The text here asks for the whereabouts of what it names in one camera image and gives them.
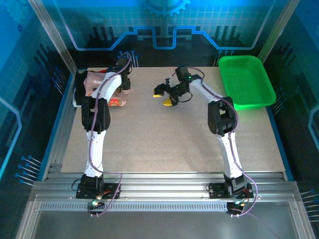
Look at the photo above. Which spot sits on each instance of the pink t-shirt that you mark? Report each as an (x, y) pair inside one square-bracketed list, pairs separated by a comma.
[(94, 83)]

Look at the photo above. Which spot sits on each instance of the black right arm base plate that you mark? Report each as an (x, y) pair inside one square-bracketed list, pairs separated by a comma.
[(216, 190)]

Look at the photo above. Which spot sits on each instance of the aluminium mounting rail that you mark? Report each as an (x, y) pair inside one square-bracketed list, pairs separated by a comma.
[(162, 186)]

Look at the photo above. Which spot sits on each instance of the black t-shirt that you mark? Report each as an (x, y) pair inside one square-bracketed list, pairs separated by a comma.
[(79, 87)]

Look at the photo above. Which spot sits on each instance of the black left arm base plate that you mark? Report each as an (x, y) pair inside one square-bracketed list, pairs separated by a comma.
[(109, 190)]

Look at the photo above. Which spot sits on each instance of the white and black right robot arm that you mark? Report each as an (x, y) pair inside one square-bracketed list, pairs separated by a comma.
[(229, 149)]

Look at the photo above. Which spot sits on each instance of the green plastic basket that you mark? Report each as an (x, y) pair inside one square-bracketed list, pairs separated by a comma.
[(246, 79)]

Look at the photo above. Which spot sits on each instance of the aluminium frame post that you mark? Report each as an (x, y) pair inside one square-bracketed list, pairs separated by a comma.
[(276, 30), (54, 37)]

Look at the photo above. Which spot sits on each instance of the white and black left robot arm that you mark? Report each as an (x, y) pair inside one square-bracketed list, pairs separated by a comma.
[(96, 139)]

